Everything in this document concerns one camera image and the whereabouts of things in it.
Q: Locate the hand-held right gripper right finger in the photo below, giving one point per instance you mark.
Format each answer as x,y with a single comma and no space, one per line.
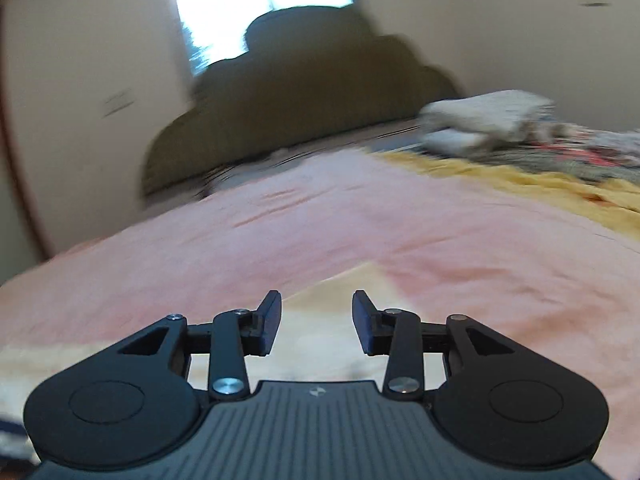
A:
364,325

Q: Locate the cream white towel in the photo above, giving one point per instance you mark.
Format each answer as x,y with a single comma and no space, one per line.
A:
320,310

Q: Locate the yellow blanket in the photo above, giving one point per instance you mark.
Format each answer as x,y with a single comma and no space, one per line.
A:
550,185

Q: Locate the white folded pillow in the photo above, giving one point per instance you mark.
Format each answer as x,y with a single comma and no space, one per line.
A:
485,117

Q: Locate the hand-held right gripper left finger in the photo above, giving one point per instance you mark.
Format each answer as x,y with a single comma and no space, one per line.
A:
267,327

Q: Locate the pink blanket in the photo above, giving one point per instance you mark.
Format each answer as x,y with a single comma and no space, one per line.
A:
325,220

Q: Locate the olive padded headboard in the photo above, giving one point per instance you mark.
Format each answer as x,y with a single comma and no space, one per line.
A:
310,90

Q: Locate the patterned grey red blanket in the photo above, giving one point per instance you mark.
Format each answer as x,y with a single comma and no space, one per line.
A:
590,152

